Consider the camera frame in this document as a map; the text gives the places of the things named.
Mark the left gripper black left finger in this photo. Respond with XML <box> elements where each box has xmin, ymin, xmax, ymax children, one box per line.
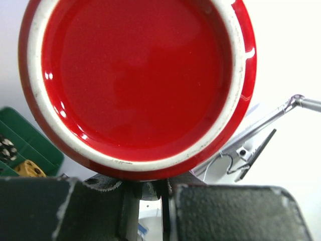
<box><xmin>1</xmin><ymin>175</ymin><xmax>139</xmax><ymax>240</ymax></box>

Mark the red mug black handle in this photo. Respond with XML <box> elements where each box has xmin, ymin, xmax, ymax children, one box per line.
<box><xmin>18</xmin><ymin>1</ymin><xmax>257</xmax><ymax>181</ymax></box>

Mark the black white rolled tie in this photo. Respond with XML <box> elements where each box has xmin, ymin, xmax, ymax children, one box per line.
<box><xmin>0</xmin><ymin>135</ymin><xmax>18</xmax><ymax>164</ymax></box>

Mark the green divided organizer tray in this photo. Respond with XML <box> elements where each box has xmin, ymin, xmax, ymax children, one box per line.
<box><xmin>1</xmin><ymin>106</ymin><xmax>64</xmax><ymax>177</ymax></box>

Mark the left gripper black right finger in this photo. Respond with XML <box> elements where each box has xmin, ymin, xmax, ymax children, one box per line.
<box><xmin>169</xmin><ymin>184</ymin><xmax>312</xmax><ymax>240</ymax></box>

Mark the yellow black rolled tie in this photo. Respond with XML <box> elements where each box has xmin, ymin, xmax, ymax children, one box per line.
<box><xmin>14</xmin><ymin>160</ymin><xmax>47</xmax><ymax>177</ymax></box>

